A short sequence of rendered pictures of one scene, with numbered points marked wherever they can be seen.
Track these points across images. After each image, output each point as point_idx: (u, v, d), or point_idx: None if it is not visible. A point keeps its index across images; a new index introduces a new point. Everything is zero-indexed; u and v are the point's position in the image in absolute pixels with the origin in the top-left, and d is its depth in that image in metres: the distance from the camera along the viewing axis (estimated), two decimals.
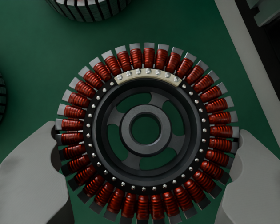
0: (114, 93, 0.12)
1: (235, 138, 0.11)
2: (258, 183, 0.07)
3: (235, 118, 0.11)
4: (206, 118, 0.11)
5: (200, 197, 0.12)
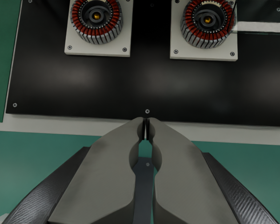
0: (87, 5, 0.39)
1: (147, 127, 0.12)
2: (177, 164, 0.08)
3: (121, 10, 0.38)
4: (112, 10, 0.38)
5: (112, 36, 0.39)
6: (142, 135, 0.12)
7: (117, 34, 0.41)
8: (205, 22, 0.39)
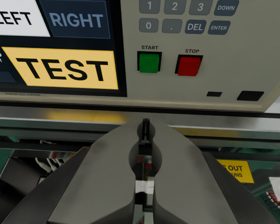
0: None
1: (147, 127, 0.12)
2: (177, 164, 0.08)
3: None
4: None
5: None
6: (142, 135, 0.12)
7: None
8: None
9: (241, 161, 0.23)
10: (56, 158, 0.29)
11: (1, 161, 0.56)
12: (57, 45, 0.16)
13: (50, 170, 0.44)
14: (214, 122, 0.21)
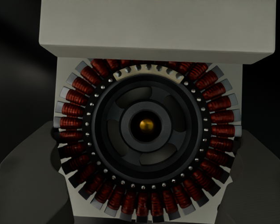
0: (113, 89, 0.11)
1: (235, 138, 0.11)
2: (258, 183, 0.07)
3: (238, 116, 0.10)
4: (208, 116, 0.10)
5: (199, 192, 0.12)
6: None
7: None
8: None
9: None
10: None
11: None
12: None
13: None
14: None
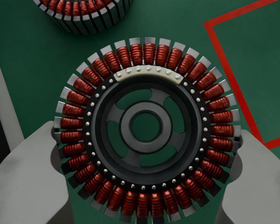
0: (113, 90, 0.11)
1: (235, 138, 0.11)
2: (258, 183, 0.07)
3: (237, 117, 0.11)
4: (207, 116, 0.11)
5: (199, 194, 0.12)
6: None
7: None
8: None
9: None
10: None
11: None
12: None
13: None
14: None
